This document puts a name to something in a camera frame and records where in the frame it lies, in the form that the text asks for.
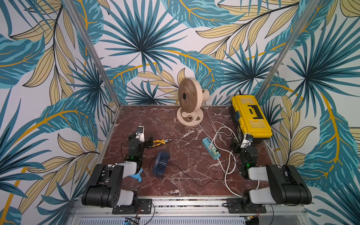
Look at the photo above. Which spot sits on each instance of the right aluminium corner post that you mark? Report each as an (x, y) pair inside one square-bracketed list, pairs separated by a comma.
[(288, 44)]

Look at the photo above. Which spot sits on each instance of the yellow handled pliers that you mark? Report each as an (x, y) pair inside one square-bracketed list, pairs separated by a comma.
[(160, 142)]

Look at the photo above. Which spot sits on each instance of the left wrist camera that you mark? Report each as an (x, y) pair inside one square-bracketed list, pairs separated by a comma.
[(140, 133)]

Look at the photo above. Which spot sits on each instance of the aluminium corner post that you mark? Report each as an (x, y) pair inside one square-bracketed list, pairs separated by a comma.
[(75, 16), (288, 44)]

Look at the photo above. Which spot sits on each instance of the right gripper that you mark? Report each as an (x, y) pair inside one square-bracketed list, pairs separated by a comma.
[(239, 144)]

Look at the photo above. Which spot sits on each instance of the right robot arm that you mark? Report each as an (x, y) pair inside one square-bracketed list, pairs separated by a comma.
[(286, 186)]

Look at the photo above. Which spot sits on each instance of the yellow black toolbox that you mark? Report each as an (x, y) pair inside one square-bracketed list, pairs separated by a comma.
[(248, 118)]

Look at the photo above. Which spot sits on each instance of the navy blue small fan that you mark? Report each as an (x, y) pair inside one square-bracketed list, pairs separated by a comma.
[(161, 164)]

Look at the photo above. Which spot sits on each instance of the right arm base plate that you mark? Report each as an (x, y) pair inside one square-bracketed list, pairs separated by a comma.
[(236, 206)]

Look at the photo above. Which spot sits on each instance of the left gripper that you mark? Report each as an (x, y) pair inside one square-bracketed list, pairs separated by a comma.
[(148, 142)]

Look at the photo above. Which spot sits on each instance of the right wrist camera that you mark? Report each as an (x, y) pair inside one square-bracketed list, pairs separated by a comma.
[(247, 140)]

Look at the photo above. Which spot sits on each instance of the left aluminium corner post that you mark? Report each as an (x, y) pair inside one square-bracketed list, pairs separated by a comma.
[(75, 16)]

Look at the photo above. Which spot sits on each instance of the teal power strip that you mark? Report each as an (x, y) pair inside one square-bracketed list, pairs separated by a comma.
[(209, 146)]

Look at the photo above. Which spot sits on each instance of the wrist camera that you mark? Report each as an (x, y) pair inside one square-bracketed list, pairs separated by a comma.
[(140, 133), (247, 140)]

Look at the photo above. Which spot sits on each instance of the beige desk fan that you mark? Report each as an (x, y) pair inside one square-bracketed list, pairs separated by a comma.
[(191, 97)]

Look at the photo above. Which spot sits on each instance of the green power adapter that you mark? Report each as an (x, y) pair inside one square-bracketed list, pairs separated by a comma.
[(216, 153)]

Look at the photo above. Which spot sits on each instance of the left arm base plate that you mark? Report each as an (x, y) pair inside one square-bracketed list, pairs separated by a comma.
[(139, 206)]

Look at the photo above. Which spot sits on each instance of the aluminium front rail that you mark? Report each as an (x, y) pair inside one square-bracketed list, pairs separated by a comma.
[(191, 210)]

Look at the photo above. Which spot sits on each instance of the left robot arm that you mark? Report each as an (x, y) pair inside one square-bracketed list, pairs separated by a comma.
[(104, 188)]

